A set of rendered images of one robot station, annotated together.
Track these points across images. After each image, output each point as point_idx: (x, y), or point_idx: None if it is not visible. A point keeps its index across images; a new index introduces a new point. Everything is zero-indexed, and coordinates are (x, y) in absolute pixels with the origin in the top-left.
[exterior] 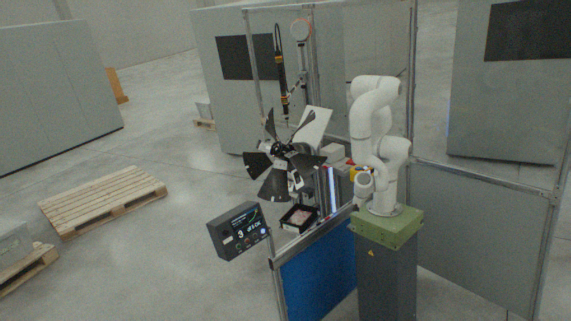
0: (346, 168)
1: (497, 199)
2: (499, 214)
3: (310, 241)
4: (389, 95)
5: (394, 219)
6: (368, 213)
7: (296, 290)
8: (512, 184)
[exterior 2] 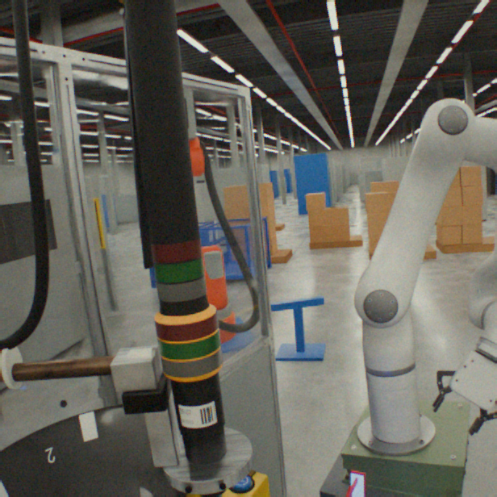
0: None
1: (240, 389)
2: (246, 410)
3: None
4: None
5: (427, 414)
6: (436, 444)
7: None
8: (247, 354)
